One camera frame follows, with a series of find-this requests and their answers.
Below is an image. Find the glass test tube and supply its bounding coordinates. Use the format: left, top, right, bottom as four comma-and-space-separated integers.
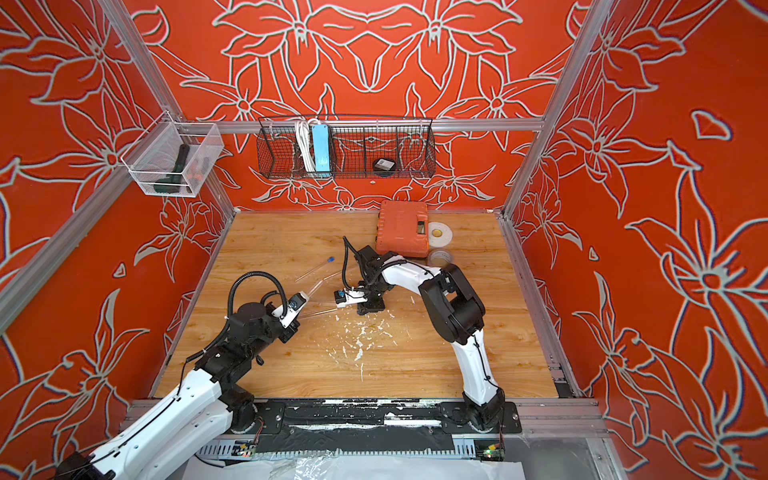
295, 261, 328, 283
302, 308, 339, 319
307, 280, 326, 298
322, 270, 342, 281

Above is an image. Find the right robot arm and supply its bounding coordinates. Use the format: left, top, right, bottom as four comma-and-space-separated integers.
334, 237, 506, 431

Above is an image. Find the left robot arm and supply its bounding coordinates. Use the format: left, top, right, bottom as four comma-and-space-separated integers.
54, 271, 309, 479

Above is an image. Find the clear tape roll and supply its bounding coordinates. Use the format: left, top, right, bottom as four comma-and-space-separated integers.
427, 249, 454, 268

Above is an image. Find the orange tool case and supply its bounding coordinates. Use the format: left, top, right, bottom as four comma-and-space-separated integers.
375, 200, 429, 259

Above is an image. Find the white tape roll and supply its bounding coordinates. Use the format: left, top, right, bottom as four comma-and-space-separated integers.
427, 222, 453, 249

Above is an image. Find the small black device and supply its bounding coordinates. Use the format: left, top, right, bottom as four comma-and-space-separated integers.
372, 157, 397, 177

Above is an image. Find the light blue box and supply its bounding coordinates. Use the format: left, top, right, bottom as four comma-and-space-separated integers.
311, 124, 331, 177

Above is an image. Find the dark green tool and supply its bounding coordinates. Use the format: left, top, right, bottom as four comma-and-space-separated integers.
153, 143, 190, 194

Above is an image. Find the clear acrylic box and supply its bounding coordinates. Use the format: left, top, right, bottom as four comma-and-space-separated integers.
120, 111, 224, 198

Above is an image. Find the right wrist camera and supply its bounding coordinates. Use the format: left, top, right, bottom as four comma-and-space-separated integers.
334, 288, 367, 308

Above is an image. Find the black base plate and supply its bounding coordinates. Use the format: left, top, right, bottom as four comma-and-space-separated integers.
203, 398, 523, 455

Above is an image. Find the black wire basket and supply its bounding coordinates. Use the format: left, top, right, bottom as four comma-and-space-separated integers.
256, 114, 437, 181

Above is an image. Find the white cable bundle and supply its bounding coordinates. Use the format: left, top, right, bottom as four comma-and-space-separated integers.
296, 119, 316, 175

